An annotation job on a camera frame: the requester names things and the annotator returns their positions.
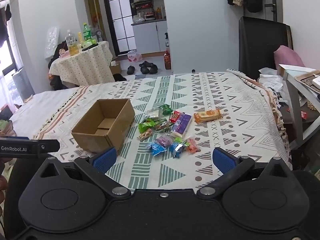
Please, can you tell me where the white crumpled cloth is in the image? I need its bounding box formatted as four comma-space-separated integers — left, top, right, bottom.
257, 67, 284, 90

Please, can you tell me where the patterned bedspread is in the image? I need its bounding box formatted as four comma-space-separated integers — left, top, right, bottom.
32, 71, 293, 188

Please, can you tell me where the orange biscuit packet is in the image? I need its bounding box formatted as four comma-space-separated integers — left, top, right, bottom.
194, 109, 222, 124

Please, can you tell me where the round table with dotted tablecloth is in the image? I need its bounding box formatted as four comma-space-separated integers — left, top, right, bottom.
49, 41, 116, 87

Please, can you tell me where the green soda bottle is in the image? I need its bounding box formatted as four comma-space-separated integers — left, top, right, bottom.
82, 22, 93, 42

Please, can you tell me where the glass panel door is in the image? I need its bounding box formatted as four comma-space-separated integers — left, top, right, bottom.
102, 0, 137, 55

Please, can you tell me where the small purple snack packet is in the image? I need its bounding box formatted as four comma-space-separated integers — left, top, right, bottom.
155, 134, 174, 147

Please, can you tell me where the white kitchen cabinet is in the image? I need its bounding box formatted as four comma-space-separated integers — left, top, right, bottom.
131, 20, 168, 54

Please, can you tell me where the clear snack packet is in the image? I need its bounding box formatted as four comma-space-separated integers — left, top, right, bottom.
145, 108, 162, 119

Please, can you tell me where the bottled water pack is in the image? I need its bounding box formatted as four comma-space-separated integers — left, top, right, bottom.
127, 50, 143, 62

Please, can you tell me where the purple wafer packet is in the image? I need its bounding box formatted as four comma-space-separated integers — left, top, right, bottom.
171, 112, 193, 138

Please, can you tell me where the black door handle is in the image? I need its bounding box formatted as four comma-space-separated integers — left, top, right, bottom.
265, 0, 277, 22

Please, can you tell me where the black flat panel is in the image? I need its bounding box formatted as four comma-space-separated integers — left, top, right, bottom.
238, 16, 293, 80

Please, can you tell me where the peanut snack packet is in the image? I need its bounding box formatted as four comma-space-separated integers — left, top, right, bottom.
137, 129, 153, 141

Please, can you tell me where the blue green snack packet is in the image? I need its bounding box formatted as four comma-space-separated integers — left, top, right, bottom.
169, 139, 190, 158

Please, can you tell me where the small orange snack packet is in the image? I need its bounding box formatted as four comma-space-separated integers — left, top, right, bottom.
185, 136, 198, 153

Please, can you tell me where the colourful quilt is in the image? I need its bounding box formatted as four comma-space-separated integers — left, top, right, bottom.
0, 119, 16, 137

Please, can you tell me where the light green snack packet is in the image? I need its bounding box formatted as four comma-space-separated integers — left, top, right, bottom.
138, 120, 155, 133

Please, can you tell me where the clear plastic packaging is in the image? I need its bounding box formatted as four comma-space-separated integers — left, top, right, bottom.
44, 26, 60, 60

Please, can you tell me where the brown cardboard box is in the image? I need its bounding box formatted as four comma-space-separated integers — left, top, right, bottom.
71, 99, 136, 154

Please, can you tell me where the red snack packet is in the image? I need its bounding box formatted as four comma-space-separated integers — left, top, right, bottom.
169, 110, 181, 123

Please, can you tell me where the grey standing appliance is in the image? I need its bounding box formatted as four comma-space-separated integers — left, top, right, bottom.
11, 66, 35, 103

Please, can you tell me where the kitchen rack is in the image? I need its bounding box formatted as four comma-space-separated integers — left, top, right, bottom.
132, 0, 153, 21

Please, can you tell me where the pink cloth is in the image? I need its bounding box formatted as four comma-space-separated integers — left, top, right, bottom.
274, 45, 305, 68

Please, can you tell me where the yellow juice bottle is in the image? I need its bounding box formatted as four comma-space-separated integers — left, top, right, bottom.
65, 29, 79, 56

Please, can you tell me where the green brown snack packet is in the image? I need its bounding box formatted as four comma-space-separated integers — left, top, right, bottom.
152, 119, 173, 133

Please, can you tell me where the white side table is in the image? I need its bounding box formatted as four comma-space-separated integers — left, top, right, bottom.
278, 64, 320, 143

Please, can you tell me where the patterned tray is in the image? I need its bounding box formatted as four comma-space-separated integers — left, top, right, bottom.
294, 74, 320, 88

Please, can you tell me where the cardboard box on floor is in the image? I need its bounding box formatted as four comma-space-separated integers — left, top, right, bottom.
110, 60, 122, 75

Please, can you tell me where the window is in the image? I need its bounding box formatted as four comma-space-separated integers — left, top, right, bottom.
0, 0, 20, 75

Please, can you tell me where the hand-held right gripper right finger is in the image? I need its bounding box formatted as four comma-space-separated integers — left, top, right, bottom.
196, 147, 293, 200

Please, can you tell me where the white bed sheet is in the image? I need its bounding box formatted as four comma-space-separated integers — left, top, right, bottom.
9, 86, 83, 140

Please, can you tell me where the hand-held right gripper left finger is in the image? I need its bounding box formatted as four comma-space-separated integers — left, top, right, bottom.
34, 147, 132, 200

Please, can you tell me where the black jacket on chair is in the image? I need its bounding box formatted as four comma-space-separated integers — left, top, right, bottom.
47, 42, 68, 90

